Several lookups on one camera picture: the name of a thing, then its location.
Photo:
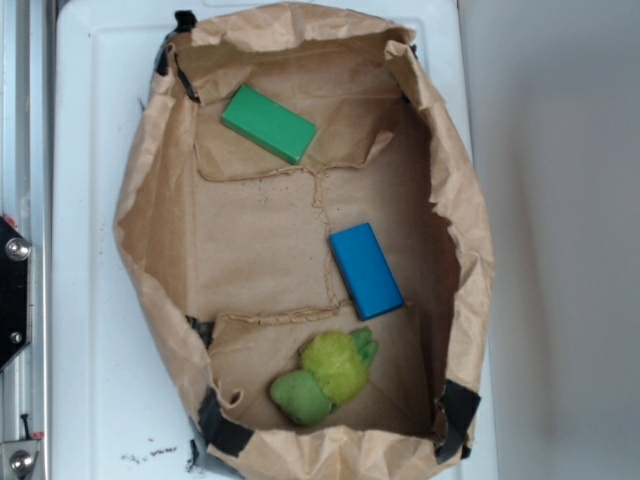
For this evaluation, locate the green plush animal toy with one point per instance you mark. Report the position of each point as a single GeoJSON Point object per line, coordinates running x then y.
{"type": "Point", "coordinates": [334, 367]}

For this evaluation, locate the brown paper bag tray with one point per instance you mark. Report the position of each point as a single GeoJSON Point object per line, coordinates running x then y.
{"type": "Point", "coordinates": [228, 245]}

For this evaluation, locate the blue rectangular block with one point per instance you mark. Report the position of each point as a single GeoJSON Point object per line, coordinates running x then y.
{"type": "Point", "coordinates": [365, 271]}

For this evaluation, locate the green rectangular block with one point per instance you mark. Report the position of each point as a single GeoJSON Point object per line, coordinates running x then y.
{"type": "Point", "coordinates": [268, 124]}

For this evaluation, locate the black metal bracket plate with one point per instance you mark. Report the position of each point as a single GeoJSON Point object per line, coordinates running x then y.
{"type": "Point", "coordinates": [16, 324]}

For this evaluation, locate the silver aluminium frame rail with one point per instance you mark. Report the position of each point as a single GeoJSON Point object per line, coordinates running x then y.
{"type": "Point", "coordinates": [27, 123]}

